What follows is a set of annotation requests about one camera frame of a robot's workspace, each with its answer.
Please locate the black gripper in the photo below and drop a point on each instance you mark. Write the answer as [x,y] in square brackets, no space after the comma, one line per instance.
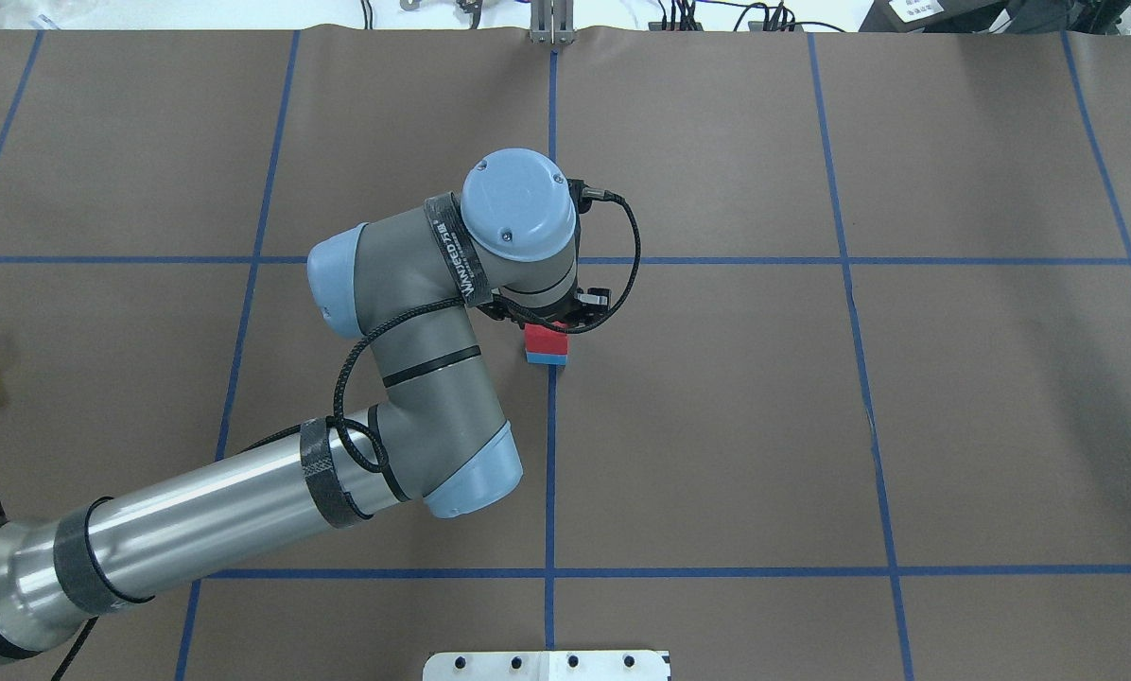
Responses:
[580,313]

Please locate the red cube block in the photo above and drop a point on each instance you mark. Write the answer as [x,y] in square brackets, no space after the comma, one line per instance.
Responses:
[539,340]

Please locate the blue cube block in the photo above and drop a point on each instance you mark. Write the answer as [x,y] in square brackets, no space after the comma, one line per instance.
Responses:
[547,359]

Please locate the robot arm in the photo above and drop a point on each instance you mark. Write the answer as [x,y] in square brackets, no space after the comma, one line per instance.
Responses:
[414,413]

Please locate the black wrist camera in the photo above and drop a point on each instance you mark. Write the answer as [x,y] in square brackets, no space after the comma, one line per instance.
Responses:
[592,306]

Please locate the white camera stand pillar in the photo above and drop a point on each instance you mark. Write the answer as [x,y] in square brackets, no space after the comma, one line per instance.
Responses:
[549,665]

